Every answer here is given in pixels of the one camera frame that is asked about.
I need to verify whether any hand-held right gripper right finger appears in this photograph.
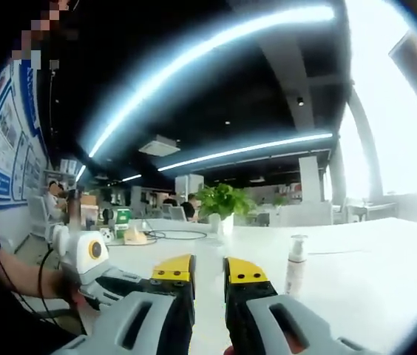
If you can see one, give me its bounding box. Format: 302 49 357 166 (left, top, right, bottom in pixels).
223 257 370 355

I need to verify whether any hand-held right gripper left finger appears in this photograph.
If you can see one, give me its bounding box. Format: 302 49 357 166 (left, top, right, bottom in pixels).
51 253 197 355

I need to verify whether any white pump bottle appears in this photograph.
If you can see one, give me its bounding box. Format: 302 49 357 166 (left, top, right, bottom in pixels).
285 234 308 296

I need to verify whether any clear plastic cover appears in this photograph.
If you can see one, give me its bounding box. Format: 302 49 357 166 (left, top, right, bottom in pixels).
290 234 308 255

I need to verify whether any person's left hand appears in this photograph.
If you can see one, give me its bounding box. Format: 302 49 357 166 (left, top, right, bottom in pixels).
62 280 91 311

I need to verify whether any dark wristband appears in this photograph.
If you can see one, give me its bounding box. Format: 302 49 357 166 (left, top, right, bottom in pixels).
53 271 67 299

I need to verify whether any tan cardboard box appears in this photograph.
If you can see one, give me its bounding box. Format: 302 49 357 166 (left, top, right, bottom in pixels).
123 226 150 246

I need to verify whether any green white box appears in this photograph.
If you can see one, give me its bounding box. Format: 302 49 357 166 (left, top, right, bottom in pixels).
114 208 132 238

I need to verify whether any ceiling air conditioner unit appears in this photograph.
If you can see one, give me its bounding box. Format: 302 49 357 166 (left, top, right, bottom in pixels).
138 135 182 156

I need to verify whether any green potted plant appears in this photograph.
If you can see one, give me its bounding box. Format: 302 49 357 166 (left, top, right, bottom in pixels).
195 183 257 237

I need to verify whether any white pillar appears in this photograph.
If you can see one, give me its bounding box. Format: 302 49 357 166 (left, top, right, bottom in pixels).
299 155 322 203

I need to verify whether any long straight ceiling light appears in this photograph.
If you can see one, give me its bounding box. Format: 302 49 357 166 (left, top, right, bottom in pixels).
156 132 334 173

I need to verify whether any bright window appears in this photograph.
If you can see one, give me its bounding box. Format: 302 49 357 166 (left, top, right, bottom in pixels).
339 0 417 223

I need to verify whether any long curved ceiling light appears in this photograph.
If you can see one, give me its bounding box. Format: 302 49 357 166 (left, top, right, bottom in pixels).
82 5 337 158

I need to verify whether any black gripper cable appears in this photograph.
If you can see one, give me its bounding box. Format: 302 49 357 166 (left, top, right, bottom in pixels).
37 246 88 336

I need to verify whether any black table cable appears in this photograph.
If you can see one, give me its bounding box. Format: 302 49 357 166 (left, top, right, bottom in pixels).
140 229 209 242

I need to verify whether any blue white wall poster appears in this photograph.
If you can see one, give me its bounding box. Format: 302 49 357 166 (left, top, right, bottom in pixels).
0 61 52 210

